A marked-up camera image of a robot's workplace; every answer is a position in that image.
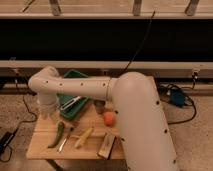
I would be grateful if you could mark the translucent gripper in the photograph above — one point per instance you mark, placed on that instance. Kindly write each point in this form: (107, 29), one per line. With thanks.
(48, 111)

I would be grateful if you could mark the green pepper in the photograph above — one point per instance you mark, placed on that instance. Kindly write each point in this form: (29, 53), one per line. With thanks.
(59, 133)

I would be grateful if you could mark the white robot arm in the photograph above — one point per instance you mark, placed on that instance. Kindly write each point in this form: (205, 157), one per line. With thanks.
(133, 97)

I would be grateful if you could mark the green plastic tray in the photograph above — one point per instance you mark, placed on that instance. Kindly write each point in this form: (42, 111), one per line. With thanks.
(70, 106)

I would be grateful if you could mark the black power adapter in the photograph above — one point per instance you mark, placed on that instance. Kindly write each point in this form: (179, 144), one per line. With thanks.
(5, 140)

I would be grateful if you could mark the wooden table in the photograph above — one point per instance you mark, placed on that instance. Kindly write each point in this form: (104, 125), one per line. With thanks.
(45, 132)

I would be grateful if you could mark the metal cup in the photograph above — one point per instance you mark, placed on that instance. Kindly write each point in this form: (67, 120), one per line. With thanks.
(99, 106)

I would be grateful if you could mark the orange fruit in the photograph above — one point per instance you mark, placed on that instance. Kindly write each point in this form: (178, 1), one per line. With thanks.
(109, 118)

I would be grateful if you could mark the wooden block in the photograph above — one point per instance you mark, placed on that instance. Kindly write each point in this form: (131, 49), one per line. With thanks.
(106, 146)

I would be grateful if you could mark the blue power box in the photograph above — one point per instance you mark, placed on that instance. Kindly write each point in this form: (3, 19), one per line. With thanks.
(177, 98)

